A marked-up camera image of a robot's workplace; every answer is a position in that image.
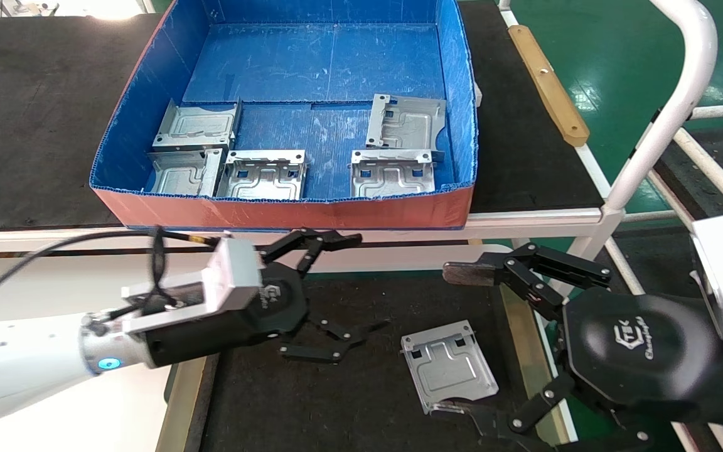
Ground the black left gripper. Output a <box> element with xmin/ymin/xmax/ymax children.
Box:
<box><xmin>145</xmin><ymin>228</ymin><xmax>392</xmax><ymax>368</ymax></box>

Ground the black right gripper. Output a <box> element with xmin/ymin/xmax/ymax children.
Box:
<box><xmin>429</xmin><ymin>244</ymin><xmax>723</xmax><ymax>452</ymax></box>

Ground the stamped metal bracket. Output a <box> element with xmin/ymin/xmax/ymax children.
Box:
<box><xmin>146</xmin><ymin>148</ymin><xmax>227</xmax><ymax>196</ymax></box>
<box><xmin>216</xmin><ymin>149</ymin><xmax>308</xmax><ymax>202</ymax></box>
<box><xmin>400</xmin><ymin>320</ymin><xmax>499</xmax><ymax>415</ymax></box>
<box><xmin>350</xmin><ymin>149</ymin><xmax>436</xmax><ymax>199</ymax></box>
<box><xmin>151</xmin><ymin>99</ymin><xmax>241</xmax><ymax>153</ymax></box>
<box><xmin>366</xmin><ymin>94</ymin><xmax>448</xmax><ymax>161</ymax></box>

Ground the blue corrugated plastic box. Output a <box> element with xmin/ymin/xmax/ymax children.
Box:
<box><xmin>88</xmin><ymin>0</ymin><xmax>479</xmax><ymax>232</ymax></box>

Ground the small black table mat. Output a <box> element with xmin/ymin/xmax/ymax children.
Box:
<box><xmin>198</xmin><ymin>273</ymin><xmax>528</xmax><ymax>452</ymax></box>

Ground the long wooden edge strip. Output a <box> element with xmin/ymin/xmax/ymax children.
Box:
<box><xmin>508</xmin><ymin>25</ymin><xmax>590</xmax><ymax>148</ymax></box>

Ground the large black table mat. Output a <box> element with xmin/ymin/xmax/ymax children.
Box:
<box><xmin>0</xmin><ymin>0</ymin><xmax>606</xmax><ymax>232</ymax></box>

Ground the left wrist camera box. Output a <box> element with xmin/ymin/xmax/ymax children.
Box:
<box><xmin>122</xmin><ymin>237</ymin><xmax>265</xmax><ymax>333</ymax></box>

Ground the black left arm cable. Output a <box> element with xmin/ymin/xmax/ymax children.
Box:
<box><xmin>0</xmin><ymin>227</ymin><xmax>224</xmax><ymax>318</ymax></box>

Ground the white tube frame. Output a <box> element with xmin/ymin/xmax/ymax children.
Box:
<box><xmin>572</xmin><ymin>0</ymin><xmax>723</xmax><ymax>452</ymax></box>

